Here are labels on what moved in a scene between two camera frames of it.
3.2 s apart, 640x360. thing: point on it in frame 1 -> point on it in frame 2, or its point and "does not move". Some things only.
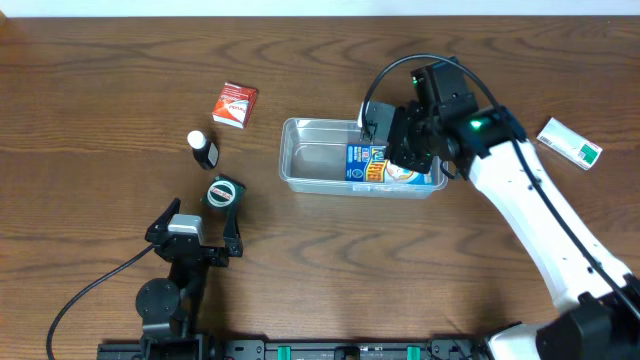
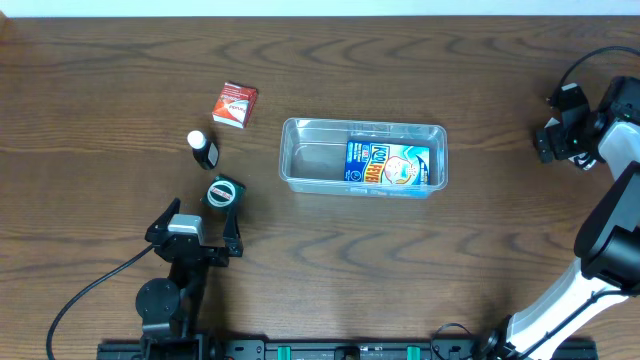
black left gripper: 219,256 does not move
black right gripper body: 425,142 -> 567,140
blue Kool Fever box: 368,163 does not move
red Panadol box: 234,105 does not move
